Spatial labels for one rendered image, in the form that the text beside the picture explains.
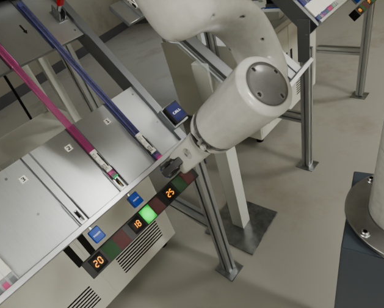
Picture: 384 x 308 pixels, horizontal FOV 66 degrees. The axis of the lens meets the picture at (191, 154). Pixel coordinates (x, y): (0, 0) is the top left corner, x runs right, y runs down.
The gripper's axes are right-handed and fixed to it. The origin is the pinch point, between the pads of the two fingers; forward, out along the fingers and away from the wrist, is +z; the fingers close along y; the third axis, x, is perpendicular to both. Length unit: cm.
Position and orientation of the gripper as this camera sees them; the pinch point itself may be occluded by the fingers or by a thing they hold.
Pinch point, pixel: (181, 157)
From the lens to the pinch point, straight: 63.9
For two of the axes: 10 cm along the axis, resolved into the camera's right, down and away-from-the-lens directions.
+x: -6.7, -7.4, -0.2
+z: -3.7, 3.0, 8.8
